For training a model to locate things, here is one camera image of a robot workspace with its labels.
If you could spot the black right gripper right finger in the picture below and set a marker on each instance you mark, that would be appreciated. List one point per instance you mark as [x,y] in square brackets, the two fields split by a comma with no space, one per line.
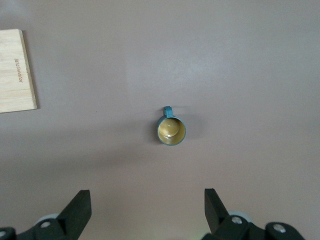
[217,220]

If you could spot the bamboo cutting board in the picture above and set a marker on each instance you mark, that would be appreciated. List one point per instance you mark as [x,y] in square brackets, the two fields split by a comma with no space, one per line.
[12,75]

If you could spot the dark teal mug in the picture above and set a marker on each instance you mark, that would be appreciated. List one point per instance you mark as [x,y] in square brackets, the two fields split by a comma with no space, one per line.
[172,131]

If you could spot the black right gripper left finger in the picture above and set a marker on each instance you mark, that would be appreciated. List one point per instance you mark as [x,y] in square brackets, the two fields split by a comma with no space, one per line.
[72,220]

